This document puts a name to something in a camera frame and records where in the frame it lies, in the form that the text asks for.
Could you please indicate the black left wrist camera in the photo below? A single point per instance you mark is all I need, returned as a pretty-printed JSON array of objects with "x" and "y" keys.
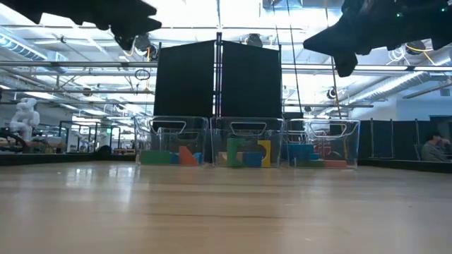
[{"x": 125, "y": 39}]

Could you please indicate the blue long block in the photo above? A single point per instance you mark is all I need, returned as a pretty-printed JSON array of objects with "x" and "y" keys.
[
  {"x": 314, "y": 156},
  {"x": 300, "y": 153}
]

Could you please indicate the grey cabinet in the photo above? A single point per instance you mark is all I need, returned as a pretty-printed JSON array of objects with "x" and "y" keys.
[{"x": 443, "y": 123}]

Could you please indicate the yellow arch block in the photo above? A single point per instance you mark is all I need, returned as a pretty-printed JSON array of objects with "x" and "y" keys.
[{"x": 266, "y": 158}]

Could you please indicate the natural wood block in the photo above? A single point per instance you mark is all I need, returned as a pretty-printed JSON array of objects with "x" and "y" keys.
[{"x": 222, "y": 158}]

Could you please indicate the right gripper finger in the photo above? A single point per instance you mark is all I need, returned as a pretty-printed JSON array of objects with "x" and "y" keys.
[
  {"x": 345, "y": 65},
  {"x": 328, "y": 40}
]

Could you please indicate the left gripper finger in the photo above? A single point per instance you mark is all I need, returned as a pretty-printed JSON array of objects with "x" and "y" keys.
[
  {"x": 148, "y": 25},
  {"x": 146, "y": 8}
]

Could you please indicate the black folding partition screen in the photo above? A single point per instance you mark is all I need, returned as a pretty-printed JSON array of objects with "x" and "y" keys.
[{"x": 187, "y": 77}]

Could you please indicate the black fence panels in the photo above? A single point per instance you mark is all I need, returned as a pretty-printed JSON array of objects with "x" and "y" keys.
[{"x": 395, "y": 139}]

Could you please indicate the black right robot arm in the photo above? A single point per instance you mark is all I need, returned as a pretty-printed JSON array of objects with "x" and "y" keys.
[{"x": 445, "y": 37}]

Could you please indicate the clear plastic bin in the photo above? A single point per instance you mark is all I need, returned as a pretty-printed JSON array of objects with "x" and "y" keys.
[
  {"x": 247, "y": 134},
  {"x": 169, "y": 137},
  {"x": 335, "y": 141}
]

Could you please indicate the white humanoid robot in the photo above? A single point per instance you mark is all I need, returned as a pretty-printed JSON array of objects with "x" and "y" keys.
[{"x": 24, "y": 116}]

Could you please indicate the blue short block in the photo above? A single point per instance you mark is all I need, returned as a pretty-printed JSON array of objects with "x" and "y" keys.
[{"x": 252, "y": 159}]

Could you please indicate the pink long block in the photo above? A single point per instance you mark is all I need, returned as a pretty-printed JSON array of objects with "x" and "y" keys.
[{"x": 335, "y": 163}]

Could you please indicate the black ceiling fixture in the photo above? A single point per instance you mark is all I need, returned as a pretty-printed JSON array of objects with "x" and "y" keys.
[
  {"x": 416, "y": 47},
  {"x": 254, "y": 39}
]

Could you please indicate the person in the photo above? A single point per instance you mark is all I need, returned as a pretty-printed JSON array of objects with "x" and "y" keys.
[{"x": 434, "y": 148}]

